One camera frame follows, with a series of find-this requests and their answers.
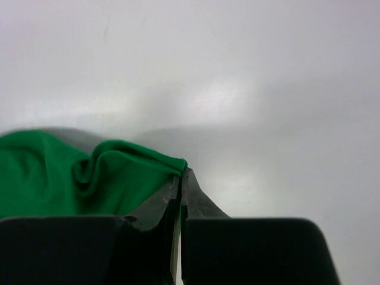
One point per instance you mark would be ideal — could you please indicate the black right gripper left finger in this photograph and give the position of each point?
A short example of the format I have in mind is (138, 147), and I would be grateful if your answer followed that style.
(149, 236)

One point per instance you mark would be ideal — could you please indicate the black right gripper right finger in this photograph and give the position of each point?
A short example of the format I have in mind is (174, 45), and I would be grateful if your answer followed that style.
(194, 204)

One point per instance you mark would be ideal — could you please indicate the green t-shirt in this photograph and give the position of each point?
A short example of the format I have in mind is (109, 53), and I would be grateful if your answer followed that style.
(43, 176)

